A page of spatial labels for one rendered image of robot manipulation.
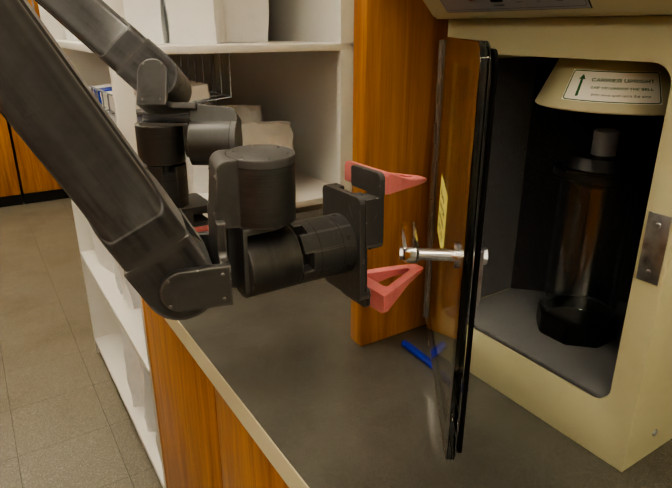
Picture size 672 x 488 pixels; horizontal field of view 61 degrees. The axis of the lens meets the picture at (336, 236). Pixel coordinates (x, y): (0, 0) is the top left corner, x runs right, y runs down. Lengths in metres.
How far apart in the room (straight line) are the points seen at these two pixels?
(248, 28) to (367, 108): 1.06
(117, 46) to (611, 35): 0.54
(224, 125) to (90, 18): 0.21
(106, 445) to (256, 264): 1.87
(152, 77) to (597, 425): 0.65
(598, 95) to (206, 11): 1.17
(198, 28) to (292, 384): 1.08
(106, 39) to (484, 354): 0.63
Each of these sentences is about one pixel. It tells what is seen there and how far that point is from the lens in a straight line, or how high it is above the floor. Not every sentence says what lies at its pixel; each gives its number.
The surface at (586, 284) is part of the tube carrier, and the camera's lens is 0.76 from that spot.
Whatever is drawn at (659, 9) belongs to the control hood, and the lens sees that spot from 0.58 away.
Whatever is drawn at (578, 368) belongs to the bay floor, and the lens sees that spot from 0.76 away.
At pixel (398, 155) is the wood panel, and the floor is 1.23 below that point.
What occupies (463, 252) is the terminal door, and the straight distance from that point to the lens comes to 0.50.
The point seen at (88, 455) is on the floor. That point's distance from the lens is 2.29.
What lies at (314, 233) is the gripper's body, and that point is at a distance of 0.50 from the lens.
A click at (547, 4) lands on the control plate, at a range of 0.63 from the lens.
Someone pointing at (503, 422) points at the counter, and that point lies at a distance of 0.77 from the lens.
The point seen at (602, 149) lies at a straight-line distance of 0.75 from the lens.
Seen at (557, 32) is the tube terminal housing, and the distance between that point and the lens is 0.67.
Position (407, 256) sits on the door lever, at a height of 1.20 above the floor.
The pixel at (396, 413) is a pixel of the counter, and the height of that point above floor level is 0.94.
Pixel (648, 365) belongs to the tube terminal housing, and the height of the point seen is 1.08.
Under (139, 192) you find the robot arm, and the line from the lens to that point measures 0.44.
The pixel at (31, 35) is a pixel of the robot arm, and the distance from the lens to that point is 0.43.
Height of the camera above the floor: 1.40
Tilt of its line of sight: 20 degrees down
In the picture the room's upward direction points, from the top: straight up
